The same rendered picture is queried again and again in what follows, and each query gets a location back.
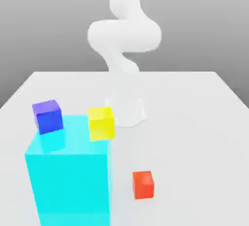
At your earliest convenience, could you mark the small yellow cube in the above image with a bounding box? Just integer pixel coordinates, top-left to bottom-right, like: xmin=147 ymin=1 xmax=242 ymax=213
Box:
xmin=87 ymin=105 xmax=116 ymax=142

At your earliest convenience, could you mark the small blue cube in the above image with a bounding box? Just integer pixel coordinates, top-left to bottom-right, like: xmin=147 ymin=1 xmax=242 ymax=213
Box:
xmin=32 ymin=99 xmax=64 ymax=135

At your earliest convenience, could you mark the small red cube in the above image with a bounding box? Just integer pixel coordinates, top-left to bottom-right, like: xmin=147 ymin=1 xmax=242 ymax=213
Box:
xmin=132 ymin=170 xmax=155 ymax=200

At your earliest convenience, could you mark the large cyan box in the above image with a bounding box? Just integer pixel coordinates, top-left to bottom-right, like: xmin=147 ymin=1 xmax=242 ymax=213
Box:
xmin=24 ymin=114 xmax=113 ymax=226

